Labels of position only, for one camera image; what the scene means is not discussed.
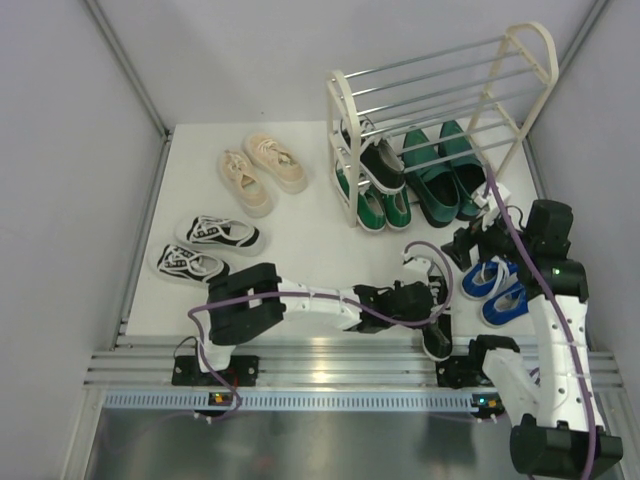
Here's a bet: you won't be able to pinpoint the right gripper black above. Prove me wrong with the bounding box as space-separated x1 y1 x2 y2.
442 204 535 272

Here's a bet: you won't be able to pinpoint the green loafer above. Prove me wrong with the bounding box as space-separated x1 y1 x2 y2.
438 120 486 221
402 129 460 228

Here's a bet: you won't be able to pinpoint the green canvas sneaker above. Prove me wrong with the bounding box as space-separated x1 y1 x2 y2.
334 162 386 233
382 188 412 230

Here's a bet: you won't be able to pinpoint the black canvas sneaker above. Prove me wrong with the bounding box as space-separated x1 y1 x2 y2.
421 275 453 362
358 134 405 195

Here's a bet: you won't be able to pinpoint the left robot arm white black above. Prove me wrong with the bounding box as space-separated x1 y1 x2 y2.
193 258 447 386

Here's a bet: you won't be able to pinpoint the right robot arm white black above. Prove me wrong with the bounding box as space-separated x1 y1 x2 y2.
443 196 623 479

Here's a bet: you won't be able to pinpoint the cream shoe rack metal bars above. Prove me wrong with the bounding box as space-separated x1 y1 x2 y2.
325 22 560 226

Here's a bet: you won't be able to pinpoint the blue canvas sneaker upper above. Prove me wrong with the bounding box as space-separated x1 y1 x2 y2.
461 257 517 299

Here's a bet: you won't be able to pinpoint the blue canvas sneaker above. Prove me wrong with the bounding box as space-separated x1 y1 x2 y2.
461 257 517 299
481 282 529 327

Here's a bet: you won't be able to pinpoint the blue canvas sneaker lower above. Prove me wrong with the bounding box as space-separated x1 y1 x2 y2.
481 282 529 327

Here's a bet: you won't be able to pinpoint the black white sneaker upper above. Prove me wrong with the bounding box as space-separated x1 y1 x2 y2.
174 215 266 257

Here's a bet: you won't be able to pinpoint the black white sneaker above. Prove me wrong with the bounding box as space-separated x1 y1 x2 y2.
174 215 266 257
147 244 232 287

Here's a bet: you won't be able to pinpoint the beige sneaker right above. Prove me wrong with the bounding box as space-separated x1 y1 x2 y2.
243 133 308 194

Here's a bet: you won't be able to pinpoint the beige sneaker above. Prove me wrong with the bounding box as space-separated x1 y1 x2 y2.
243 133 308 194
218 150 273 218

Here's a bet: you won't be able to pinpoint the beige sneaker left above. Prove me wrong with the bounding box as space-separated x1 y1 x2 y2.
218 150 273 218

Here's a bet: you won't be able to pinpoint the black white sneaker lower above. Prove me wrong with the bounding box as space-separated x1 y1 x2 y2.
147 244 232 287

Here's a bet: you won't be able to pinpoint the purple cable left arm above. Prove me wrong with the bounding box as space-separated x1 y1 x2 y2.
187 240 456 421

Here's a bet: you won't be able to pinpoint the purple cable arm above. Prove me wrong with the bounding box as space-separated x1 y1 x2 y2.
187 240 456 421
482 164 601 476

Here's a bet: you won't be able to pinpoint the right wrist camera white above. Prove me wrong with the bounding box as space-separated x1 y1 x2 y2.
472 182 501 230

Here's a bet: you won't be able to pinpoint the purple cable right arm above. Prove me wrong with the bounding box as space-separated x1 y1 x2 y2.
482 164 601 476

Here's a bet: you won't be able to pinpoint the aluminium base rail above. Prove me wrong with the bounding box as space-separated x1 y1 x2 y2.
82 334 624 389

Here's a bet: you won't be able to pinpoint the perforated cable duct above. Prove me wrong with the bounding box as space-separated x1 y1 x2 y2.
103 390 501 413

